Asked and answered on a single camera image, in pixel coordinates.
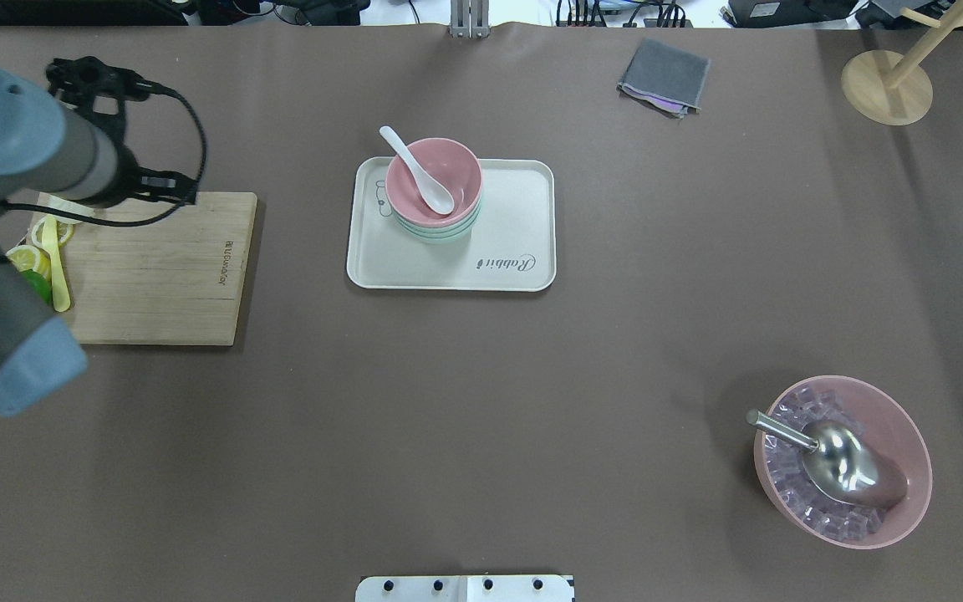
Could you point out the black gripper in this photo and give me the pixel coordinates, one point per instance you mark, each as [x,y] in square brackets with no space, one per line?
[124,178]

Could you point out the white ceramic spoon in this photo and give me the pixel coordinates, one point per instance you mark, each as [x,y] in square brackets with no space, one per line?
[434,194]

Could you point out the small pink bowl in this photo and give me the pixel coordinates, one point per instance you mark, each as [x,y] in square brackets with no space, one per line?
[451,164]

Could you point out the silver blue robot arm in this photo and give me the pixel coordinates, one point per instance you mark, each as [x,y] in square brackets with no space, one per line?
[63,154]

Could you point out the yellow plastic spoon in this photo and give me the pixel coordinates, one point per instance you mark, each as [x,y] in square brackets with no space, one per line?
[49,238]

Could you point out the green bowl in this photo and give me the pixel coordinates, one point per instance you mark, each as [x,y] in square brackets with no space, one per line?
[440,235]

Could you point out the large pink ice bowl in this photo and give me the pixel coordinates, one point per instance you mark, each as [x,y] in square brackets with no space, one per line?
[887,428]

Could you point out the yellow lemon slice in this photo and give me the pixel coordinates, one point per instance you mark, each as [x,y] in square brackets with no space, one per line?
[26,257]

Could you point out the green lime toy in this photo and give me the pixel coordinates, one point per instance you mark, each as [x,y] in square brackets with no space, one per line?
[40,285]

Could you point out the wooden cutting board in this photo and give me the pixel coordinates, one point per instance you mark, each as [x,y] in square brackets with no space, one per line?
[136,278]

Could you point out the cream serving tray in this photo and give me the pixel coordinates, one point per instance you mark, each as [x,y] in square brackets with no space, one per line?
[511,247]

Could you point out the grey folded cloth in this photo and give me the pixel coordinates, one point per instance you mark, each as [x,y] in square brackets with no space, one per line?
[666,77]

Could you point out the wooden mug tree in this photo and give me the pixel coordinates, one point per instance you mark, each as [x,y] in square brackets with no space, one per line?
[891,88]

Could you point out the metal ice scoop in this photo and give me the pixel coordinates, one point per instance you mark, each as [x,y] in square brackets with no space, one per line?
[838,463]

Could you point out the aluminium frame post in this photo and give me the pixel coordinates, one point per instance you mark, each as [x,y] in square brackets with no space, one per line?
[469,19]

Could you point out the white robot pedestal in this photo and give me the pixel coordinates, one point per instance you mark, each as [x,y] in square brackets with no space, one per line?
[467,587]

